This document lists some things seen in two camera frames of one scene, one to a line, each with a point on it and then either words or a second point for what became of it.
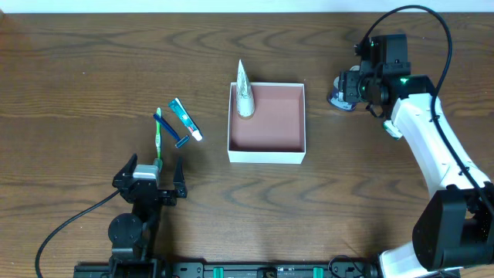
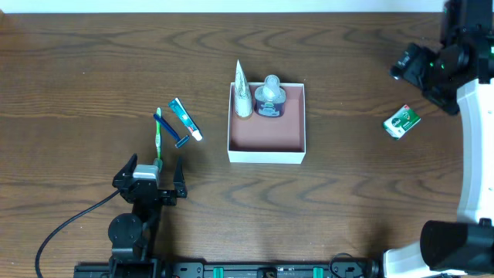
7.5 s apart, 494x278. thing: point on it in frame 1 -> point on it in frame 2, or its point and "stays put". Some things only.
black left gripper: [153, 194] stays put
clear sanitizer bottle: [336, 98] -> [269, 99]
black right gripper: [348, 86] -> [414, 64]
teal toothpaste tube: [186, 118] stays put
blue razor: [168, 127] stays put
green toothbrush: [158, 133] stays put
